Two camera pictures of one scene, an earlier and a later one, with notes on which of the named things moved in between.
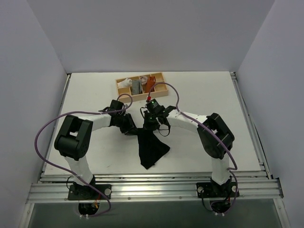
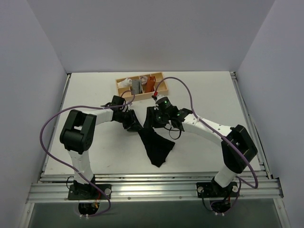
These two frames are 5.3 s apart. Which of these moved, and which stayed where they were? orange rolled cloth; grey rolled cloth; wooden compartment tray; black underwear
Moved: black underwear
Stayed: orange rolled cloth; wooden compartment tray; grey rolled cloth
